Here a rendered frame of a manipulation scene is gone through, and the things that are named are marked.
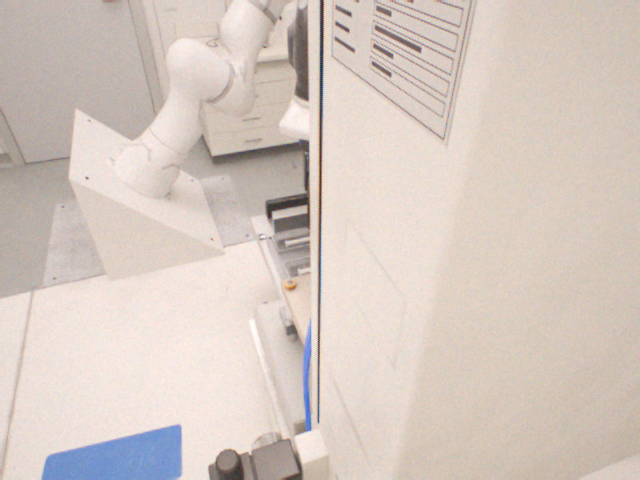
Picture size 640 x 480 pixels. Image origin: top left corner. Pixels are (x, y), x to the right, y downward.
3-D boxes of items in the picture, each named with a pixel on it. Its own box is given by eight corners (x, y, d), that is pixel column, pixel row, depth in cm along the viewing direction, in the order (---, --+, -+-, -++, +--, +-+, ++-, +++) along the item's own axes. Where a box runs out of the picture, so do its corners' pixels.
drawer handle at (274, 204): (330, 206, 100) (331, 192, 98) (267, 219, 96) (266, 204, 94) (327, 202, 102) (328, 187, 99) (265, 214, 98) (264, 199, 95)
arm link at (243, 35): (227, -10, 105) (274, 37, 120) (174, 82, 109) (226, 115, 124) (254, 1, 99) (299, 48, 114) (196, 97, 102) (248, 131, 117)
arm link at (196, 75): (117, 105, 106) (177, 20, 100) (178, 137, 121) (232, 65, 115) (132, 130, 100) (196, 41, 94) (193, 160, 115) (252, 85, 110)
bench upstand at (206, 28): (346, 24, 341) (347, 10, 335) (177, 39, 305) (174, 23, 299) (344, 23, 344) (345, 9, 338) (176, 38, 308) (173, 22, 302)
